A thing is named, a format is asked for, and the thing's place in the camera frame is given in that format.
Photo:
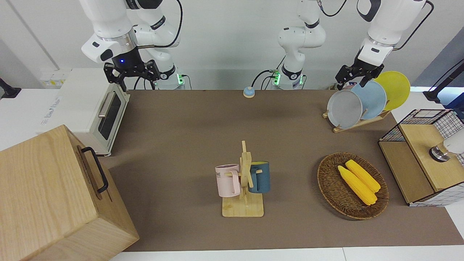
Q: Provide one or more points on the light blue plate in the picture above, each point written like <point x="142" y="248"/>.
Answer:
<point x="374" y="99"/>

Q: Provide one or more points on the wooden mug tree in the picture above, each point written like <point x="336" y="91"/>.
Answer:
<point x="243" y="208"/>

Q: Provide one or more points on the dark blue mug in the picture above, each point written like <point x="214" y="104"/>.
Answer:
<point x="261" y="177"/>

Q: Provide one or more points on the brown wicker basket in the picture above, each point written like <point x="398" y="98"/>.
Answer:
<point x="331" y="188"/>

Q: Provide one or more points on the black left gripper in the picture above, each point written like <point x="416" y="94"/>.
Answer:
<point x="367" y="68"/>

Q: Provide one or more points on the wooden plate rack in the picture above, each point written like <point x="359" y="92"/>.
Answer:
<point x="357" y="125"/>

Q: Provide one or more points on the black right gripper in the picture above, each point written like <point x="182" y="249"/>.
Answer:
<point x="127" y="61"/>

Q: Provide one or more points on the white toaster oven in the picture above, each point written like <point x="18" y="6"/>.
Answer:
<point x="78" y="105"/>

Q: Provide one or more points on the black camera stand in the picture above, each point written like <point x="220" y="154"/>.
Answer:
<point x="9" y="90"/>
<point x="440" y="85"/>

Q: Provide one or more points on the brown table mat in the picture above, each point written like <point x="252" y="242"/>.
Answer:
<point x="181" y="145"/>

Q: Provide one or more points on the yellow corn cob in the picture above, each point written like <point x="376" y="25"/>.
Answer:
<point x="364" y="175"/>
<point x="357" y="186"/>

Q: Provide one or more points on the yellow plate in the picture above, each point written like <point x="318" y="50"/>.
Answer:
<point x="396" y="88"/>

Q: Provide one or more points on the white wall socket box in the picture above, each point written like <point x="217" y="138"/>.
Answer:
<point x="54" y="79"/>

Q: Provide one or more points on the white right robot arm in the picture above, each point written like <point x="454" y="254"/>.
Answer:
<point x="108" y="21"/>

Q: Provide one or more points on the wooden drawer cabinet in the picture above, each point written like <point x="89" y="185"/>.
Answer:
<point x="47" y="195"/>

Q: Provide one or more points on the pink mug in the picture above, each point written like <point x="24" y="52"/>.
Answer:
<point x="226" y="181"/>

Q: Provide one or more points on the gray plate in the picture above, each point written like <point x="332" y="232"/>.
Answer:
<point x="343" y="109"/>

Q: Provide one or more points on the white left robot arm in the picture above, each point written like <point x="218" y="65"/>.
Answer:
<point x="301" y="36"/>

